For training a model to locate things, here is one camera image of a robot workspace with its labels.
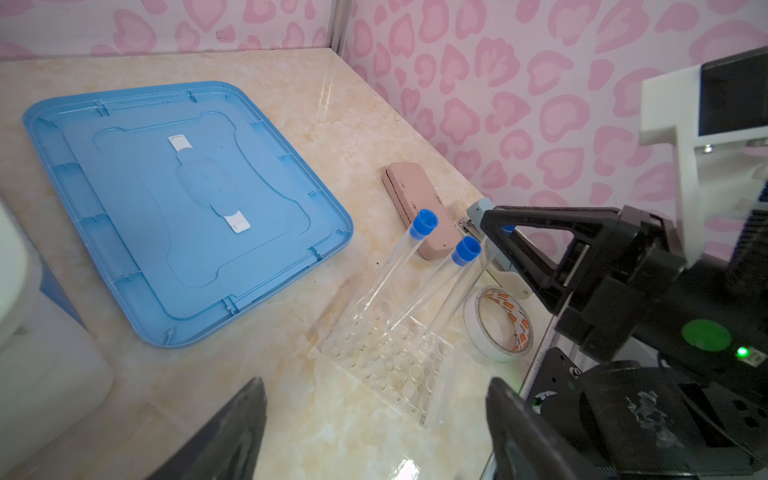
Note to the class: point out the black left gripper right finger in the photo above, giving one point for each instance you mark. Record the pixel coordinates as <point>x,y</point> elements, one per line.
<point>524,445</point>

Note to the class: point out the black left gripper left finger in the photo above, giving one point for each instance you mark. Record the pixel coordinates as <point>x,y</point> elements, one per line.
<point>228,445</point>

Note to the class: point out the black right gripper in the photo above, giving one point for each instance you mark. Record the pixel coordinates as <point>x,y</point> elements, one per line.
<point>615,274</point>

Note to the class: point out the clear acrylic test tube rack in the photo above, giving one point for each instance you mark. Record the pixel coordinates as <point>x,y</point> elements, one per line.
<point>413,375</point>

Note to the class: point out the blue capped glass test tube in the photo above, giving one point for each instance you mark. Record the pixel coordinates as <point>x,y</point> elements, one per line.
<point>363,305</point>

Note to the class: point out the white plastic storage bin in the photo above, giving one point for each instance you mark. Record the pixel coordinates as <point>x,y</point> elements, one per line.
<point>52,372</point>

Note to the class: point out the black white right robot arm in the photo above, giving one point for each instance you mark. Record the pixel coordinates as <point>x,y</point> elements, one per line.
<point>679,383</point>

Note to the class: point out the pink case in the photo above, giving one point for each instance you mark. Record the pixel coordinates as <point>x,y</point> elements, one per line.
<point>411,191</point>

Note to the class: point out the blue plastic bin lid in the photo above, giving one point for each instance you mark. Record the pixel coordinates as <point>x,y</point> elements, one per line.
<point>192,205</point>

